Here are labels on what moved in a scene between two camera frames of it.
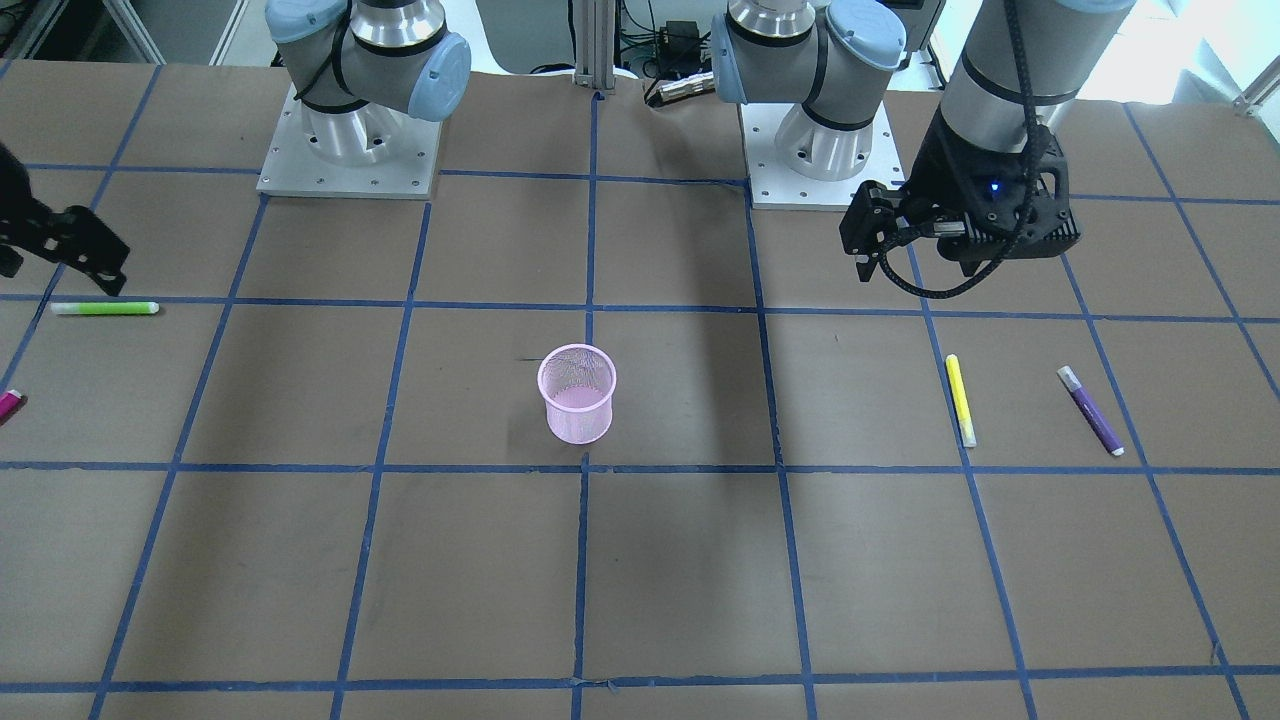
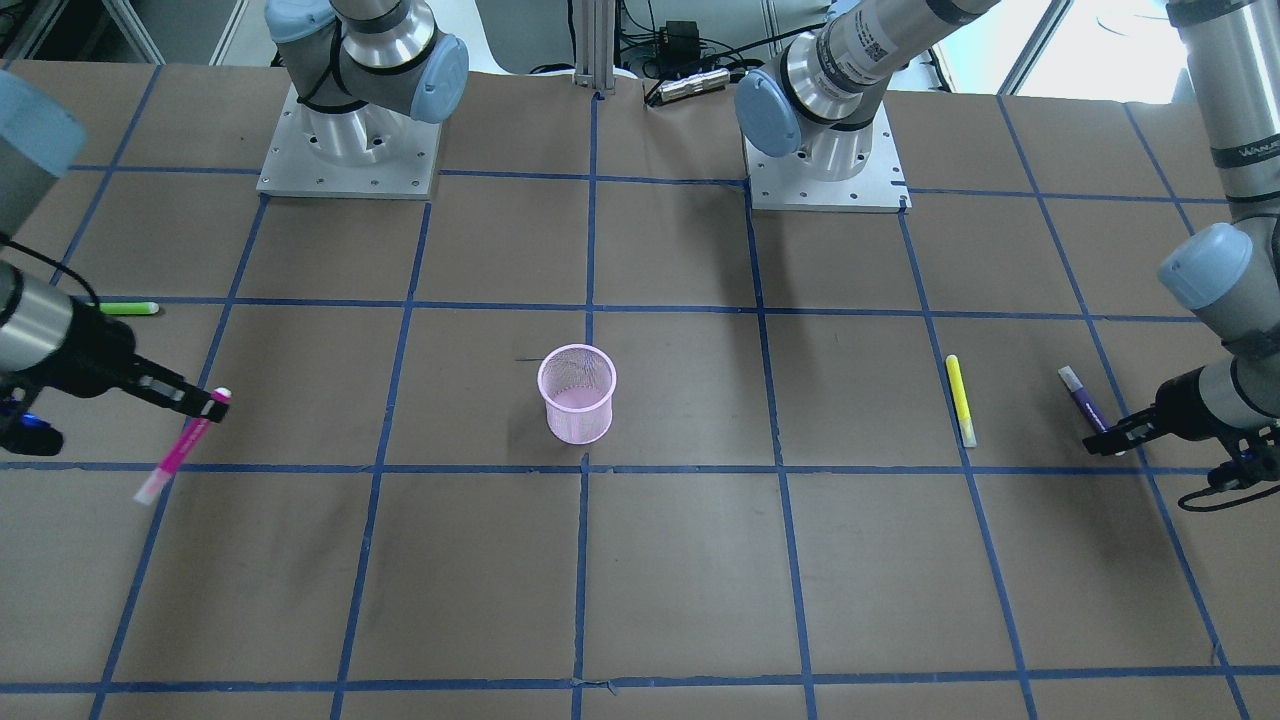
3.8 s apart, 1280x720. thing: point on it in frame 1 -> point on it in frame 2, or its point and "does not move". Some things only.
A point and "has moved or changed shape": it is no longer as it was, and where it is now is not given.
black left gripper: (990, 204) -> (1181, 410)
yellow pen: (961, 401) does not move
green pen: (105, 307) does not move
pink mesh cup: (578, 381) does not move
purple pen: (1090, 412) does not move
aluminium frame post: (595, 44) does not move
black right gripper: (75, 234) -> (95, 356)
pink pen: (11, 403) has moved or changed shape
